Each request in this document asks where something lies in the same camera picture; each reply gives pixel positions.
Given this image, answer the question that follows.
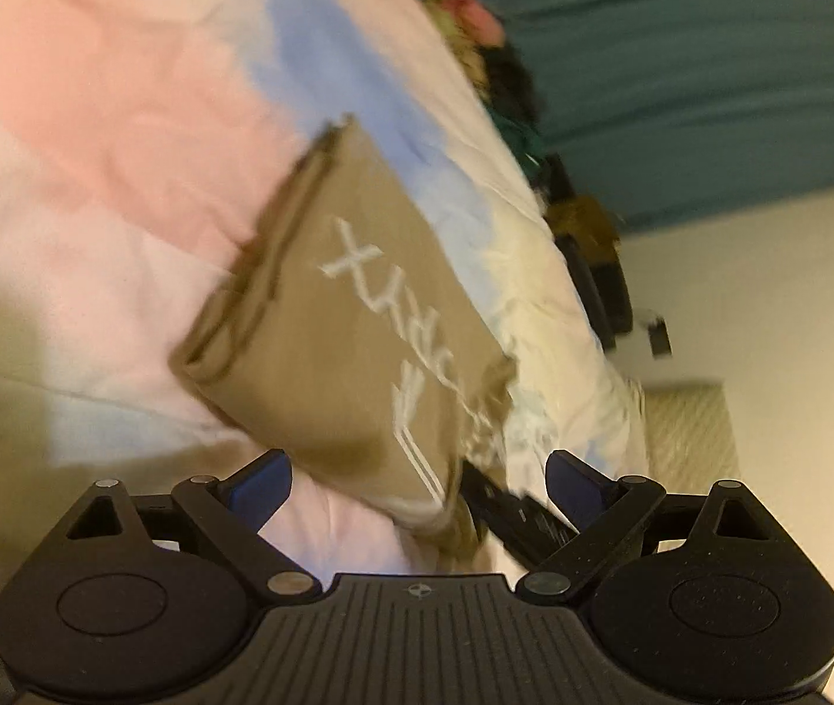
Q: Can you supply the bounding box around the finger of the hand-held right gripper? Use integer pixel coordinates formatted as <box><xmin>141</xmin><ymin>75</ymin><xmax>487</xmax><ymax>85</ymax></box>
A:
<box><xmin>457</xmin><ymin>459</ymin><xmax>581</xmax><ymax>568</ymax></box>

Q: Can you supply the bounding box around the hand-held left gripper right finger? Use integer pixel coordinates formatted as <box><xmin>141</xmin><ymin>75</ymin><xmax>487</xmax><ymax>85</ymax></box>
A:
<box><xmin>515</xmin><ymin>448</ymin><xmax>776</xmax><ymax>607</ymax></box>

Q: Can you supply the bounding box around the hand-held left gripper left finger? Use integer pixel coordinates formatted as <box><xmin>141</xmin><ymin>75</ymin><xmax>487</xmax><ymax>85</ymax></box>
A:
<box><xmin>64</xmin><ymin>449</ymin><xmax>324</xmax><ymax>607</ymax></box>

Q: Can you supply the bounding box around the tan t-shirt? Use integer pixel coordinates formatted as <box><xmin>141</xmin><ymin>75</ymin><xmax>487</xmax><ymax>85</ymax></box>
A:
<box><xmin>169</xmin><ymin>113</ymin><xmax>519</xmax><ymax>566</ymax></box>

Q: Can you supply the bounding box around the black clothes pile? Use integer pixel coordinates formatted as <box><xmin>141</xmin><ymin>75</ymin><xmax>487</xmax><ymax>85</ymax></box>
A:
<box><xmin>483</xmin><ymin>44</ymin><xmax>542</xmax><ymax>135</ymax></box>

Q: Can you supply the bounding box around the beige clothes pile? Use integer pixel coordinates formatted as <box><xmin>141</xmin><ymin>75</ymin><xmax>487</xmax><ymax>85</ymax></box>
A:
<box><xmin>420</xmin><ymin>0</ymin><xmax>493</xmax><ymax>89</ymax></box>

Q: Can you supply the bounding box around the black sofa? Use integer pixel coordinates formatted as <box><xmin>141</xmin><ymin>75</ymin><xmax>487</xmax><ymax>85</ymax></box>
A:
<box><xmin>534</xmin><ymin>154</ymin><xmax>635</xmax><ymax>351</ymax></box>

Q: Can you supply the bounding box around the brown paper bag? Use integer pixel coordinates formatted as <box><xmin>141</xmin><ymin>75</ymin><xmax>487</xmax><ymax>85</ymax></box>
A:
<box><xmin>549</xmin><ymin>194</ymin><xmax>624</xmax><ymax>267</ymax></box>

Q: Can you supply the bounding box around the pastel bed sheet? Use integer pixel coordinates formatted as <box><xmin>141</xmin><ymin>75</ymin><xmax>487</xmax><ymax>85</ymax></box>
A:
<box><xmin>0</xmin><ymin>0</ymin><xmax>651</xmax><ymax>581</ymax></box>

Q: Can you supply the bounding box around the wide blue curtain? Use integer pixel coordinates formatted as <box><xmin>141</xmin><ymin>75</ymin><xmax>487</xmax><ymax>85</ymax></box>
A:
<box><xmin>402</xmin><ymin>0</ymin><xmax>834</xmax><ymax>237</ymax></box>

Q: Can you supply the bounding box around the pink cloth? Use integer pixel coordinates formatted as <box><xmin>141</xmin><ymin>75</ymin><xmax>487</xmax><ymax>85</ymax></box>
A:
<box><xmin>446</xmin><ymin>0</ymin><xmax>507</xmax><ymax>49</ymax></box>

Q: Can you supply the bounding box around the black wall socket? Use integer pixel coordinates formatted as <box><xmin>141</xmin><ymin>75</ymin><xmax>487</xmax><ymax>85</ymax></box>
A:
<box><xmin>644</xmin><ymin>314</ymin><xmax>674</xmax><ymax>361</ymax></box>

